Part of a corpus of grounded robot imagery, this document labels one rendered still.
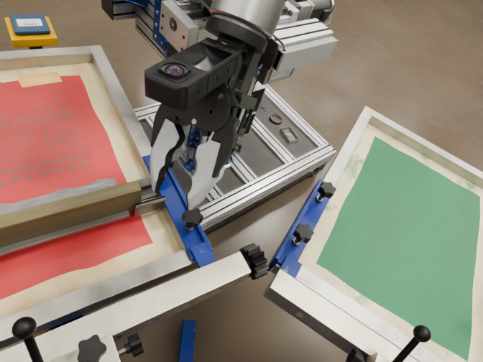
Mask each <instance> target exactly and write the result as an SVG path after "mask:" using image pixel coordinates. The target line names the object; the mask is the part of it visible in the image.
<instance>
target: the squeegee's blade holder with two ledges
mask: <svg viewBox="0 0 483 362"><path fill-rule="evenodd" d="M128 217H130V214H129V211H128V210H126V211H123V212H120V213H116V214H113V215H109V216H106V217H103V218H99V219H96V220H94V221H89V222H86V223H82V224H79V225H76V226H72V227H69V228H65V229H63V230H59V231H55V232H52V233H48V234H45V235H43V236H38V237H35V238H31V239H28V240H26V241H21V242H19V243H14V244H12V245H8V246H4V247H1V248H0V256H4V255H7V254H11V253H14V252H16V251H21V250H23V249H28V248H30V247H33V246H37V245H40V244H42V243H47V242H49V241H54V240H56V239H59V238H63V237H66V236H70V235H73V234H75V233H80V232H82V231H86V230H89V229H92V228H96V227H99V226H102V225H106V224H108V223H112V222H115V221H119V220H121V219H125V218H128Z"/></svg>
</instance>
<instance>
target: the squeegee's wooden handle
mask: <svg viewBox="0 0 483 362"><path fill-rule="evenodd" d="M141 202H142V189H141V187H140V185H139V183H138V181H137V180H136V181H133V182H128V183H124V184H122V185H117V186H113V187H108V188H105V189H102V190H97V191H94V192H89V193H86V194H82V195H77V196H74V197H71V198H66V199H63V200H58V201H55V202H51V203H47V204H44V205H38V206H35V207H32V208H27V209H24V210H19V211H16V212H13V213H7V214H4V215H0V248H1V247H4V246H8V245H12V244H14V243H19V242H21V241H26V240H28V239H31V238H35V237H38V236H43V235H45V234H48V233H52V232H55V231H59V230H63V229H65V228H69V227H72V226H76V225H79V224H82V223H86V222H89V221H94V220H96V219H99V218H103V217H106V216H109V215H113V214H116V213H120V212H123V211H126V210H128V211H129V212H130V211H133V210H134V204H137V203H141Z"/></svg>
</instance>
